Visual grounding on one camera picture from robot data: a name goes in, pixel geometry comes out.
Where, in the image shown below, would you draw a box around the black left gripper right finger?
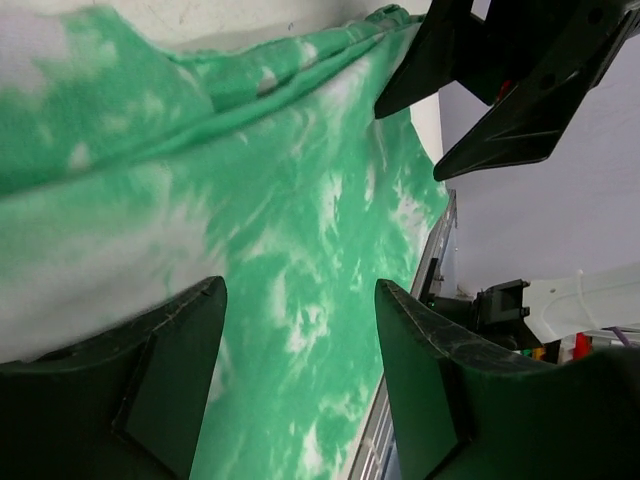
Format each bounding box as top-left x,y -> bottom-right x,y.
374,278 -> 640,480

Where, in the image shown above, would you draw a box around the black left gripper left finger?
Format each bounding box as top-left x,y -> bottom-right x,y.
1,277 -> 227,479

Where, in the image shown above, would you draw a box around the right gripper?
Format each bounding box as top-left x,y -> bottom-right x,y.
374,0 -> 639,181

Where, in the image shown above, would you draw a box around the green tie-dye trousers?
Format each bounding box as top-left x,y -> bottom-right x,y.
1,5 -> 447,479

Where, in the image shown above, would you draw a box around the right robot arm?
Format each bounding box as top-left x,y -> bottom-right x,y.
375,1 -> 639,343

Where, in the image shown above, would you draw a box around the aluminium rail frame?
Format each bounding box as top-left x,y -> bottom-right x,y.
346,189 -> 462,479

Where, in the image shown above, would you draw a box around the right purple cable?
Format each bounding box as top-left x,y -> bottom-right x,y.
610,326 -> 640,347

